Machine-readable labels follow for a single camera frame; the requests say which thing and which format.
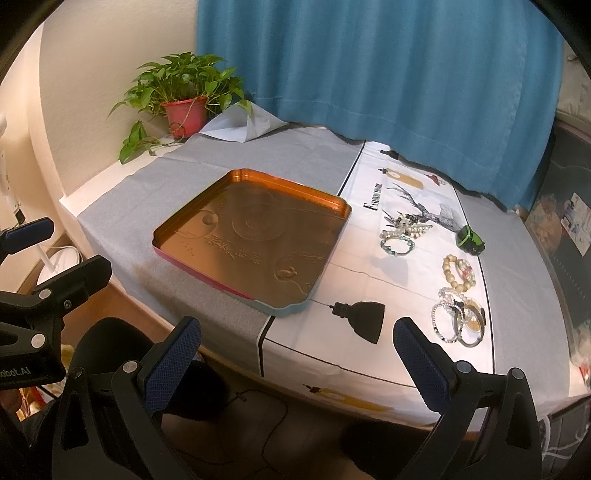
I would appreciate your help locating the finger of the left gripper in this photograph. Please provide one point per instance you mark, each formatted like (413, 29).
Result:
(59, 295)
(19, 238)

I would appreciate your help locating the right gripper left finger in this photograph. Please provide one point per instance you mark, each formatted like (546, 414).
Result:
(142, 390)

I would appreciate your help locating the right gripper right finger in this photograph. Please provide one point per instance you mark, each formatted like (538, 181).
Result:
(449, 388)

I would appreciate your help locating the green black wristwatch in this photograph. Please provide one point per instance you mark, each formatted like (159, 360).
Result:
(469, 241)

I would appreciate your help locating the white fan base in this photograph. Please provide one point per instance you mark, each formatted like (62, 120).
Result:
(57, 261)

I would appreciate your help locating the copper metal tray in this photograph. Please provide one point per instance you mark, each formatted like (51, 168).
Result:
(259, 238)

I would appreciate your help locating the grey white printed tablecloth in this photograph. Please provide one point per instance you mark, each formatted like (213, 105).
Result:
(339, 350)

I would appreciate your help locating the dark storage box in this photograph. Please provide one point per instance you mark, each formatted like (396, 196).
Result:
(560, 224)

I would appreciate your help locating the green potted plant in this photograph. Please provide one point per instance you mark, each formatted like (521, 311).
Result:
(185, 89)

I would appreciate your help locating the blue curtain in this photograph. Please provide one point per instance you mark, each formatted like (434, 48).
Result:
(469, 88)

